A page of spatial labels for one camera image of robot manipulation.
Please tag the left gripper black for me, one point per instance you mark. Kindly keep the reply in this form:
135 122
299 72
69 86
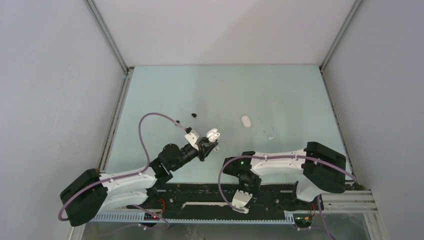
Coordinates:
205 147

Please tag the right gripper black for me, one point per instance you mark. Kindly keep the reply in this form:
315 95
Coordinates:
254 191

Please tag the white charging case with dot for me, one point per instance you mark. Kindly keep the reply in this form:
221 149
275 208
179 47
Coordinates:
213 135

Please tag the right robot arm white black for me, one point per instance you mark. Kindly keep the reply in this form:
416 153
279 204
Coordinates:
322 170

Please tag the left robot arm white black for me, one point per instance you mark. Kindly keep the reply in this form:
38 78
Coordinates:
93 192

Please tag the white closed charging case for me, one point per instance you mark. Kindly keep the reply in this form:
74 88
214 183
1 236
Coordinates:
246 121

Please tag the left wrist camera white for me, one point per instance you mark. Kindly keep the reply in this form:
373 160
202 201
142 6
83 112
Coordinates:
192 138

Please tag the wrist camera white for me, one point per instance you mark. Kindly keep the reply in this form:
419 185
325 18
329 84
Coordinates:
240 200
192 138

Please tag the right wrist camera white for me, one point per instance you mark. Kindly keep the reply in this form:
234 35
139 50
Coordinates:
240 200

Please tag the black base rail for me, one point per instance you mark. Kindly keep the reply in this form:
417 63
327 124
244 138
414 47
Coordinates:
186 199

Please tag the white slotted cable duct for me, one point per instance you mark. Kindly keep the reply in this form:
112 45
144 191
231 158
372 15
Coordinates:
230 218

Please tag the left aluminium frame post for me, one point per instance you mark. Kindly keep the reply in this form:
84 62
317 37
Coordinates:
106 33

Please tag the aluminium frame post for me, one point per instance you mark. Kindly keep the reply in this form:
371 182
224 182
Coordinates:
355 8
106 33

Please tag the right aluminium frame post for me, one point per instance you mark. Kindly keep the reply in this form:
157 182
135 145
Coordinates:
355 8

